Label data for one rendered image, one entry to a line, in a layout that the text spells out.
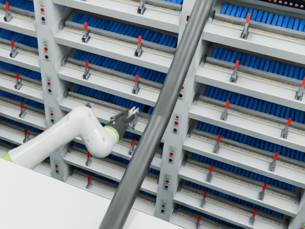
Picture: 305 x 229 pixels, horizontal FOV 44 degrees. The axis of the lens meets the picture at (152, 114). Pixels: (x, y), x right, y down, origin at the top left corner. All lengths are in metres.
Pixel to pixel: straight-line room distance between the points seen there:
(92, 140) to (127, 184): 1.11
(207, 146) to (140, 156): 1.41
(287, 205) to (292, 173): 0.20
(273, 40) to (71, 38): 0.90
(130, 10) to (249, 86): 0.58
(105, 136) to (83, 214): 1.10
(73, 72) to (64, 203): 1.50
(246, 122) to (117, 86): 0.63
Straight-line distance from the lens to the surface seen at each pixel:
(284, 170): 1.85
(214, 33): 1.53
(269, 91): 1.61
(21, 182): 0.51
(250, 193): 1.97
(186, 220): 2.28
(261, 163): 1.84
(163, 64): 1.66
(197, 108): 1.74
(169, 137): 1.85
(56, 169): 2.42
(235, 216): 2.11
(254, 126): 1.71
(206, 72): 1.63
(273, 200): 1.98
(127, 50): 1.73
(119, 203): 0.43
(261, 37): 1.54
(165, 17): 1.59
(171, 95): 0.48
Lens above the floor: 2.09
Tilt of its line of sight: 36 degrees down
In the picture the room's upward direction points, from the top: 6 degrees clockwise
